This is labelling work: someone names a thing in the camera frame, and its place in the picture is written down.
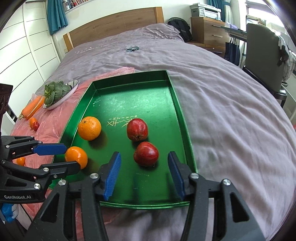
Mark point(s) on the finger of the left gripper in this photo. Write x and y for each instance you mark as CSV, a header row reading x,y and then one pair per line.
x,y
49,149
59,170

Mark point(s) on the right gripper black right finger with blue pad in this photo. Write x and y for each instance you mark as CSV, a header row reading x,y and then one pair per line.
x,y
233,220

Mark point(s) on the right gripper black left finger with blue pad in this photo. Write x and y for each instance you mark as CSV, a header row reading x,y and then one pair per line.
x,y
55,219

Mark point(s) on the red apple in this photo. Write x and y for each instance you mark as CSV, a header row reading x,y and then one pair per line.
x,y
137,130
35,126

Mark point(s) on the red apple camera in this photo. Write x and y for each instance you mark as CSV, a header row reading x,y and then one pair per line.
x,y
146,154

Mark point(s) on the blue white gloved left hand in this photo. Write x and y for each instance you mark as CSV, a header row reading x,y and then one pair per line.
x,y
9,212

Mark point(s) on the small far orange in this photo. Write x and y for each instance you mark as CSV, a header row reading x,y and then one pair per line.
x,y
20,161

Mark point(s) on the pink plastic sheet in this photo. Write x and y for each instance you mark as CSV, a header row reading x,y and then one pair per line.
x,y
52,125

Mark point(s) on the large far orange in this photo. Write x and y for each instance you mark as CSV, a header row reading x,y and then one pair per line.
x,y
32,120

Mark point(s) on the orange oval plate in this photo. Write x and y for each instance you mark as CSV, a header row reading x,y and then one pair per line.
x,y
36,107

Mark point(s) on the carrot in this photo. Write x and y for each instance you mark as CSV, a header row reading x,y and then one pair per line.
x,y
28,108

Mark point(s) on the green bok choy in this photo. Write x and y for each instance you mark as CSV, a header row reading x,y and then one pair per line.
x,y
54,91

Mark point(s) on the white enamel plate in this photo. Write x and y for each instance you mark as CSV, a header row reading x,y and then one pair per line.
x,y
74,84

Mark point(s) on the mauve bed cover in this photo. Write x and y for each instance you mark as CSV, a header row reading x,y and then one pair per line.
x,y
237,128

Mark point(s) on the white wardrobe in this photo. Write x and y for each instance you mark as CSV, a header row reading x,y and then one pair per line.
x,y
28,53

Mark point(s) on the teal curtain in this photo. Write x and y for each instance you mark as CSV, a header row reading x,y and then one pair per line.
x,y
56,16

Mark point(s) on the wooden headboard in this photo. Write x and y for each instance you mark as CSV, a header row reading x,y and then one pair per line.
x,y
112,25

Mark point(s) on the navy tote bag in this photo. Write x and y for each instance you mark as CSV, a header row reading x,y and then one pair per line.
x,y
232,52

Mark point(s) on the grey office chair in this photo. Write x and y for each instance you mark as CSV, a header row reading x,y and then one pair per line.
x,y
265,60

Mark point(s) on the black backpack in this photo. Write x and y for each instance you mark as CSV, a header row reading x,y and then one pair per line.
x,y
183,27

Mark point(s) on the wooden drawer nightstand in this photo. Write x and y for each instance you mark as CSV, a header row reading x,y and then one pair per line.
x,y
209,34

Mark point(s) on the grey printer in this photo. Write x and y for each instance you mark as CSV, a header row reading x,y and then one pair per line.
x,y
205,10

